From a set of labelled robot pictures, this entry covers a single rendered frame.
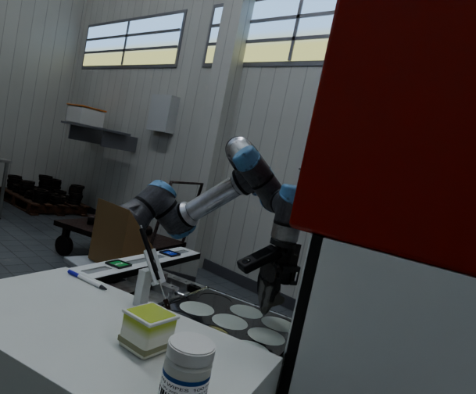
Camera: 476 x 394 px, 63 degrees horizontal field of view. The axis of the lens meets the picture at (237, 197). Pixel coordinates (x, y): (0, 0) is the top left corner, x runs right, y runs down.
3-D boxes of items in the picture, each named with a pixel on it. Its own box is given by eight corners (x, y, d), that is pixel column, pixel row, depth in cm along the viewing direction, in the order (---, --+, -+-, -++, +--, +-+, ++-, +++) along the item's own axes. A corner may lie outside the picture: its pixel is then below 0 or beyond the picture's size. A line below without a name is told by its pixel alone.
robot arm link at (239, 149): (238, 124, 153) (259, 141, 106) (254, 146, 156) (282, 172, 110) (214, 141, 154) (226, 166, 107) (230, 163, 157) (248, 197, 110)
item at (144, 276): (161, 309, 89) (172, 253, 88) (150, 313, 86) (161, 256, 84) (140, 301, 92) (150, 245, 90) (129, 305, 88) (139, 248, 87)
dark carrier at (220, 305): (306, 327, 115) (307, 325, 115) (263, 374, 84) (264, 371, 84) (207, 290, 129) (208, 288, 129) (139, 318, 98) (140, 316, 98)
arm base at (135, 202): (108, 205, 158) (126, 190, 163) (127, 232, 167) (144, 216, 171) (127, 212, 148) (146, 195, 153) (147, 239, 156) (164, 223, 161)
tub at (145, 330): (173, 350, 72) (180, 315, 71) (142, 363, 66) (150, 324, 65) (146, 334, 76) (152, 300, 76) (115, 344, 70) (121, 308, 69)
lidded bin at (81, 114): (104, 129, 600) (107, 111, 597) (78, 123, 569) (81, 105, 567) (88, 126, 632) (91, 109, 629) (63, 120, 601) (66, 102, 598)
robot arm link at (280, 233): (283, 227, 102) (266, 220, 109) (280, 244, 102) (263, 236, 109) (306, 230, 105) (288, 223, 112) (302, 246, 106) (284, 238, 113)
